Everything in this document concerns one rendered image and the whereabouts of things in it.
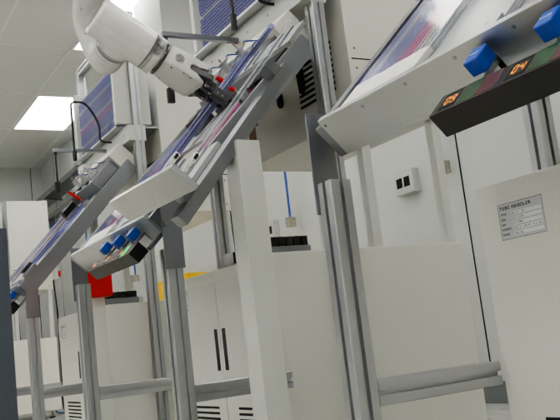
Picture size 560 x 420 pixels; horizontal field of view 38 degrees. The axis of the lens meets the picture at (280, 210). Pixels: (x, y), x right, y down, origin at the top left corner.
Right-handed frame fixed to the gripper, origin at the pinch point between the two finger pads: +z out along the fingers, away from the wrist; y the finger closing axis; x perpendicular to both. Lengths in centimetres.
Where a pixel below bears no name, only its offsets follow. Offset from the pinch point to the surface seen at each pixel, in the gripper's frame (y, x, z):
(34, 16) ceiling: 423, -220, -33
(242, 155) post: -3.0, 10.4, 9.8
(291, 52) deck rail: 22.4, -38.5, 20.0
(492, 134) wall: 94, -120, 151
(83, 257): 84, 23, 8
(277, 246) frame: 38, 7, 45
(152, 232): 29.9, 24.4, 8.2
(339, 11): 23, -61, 29
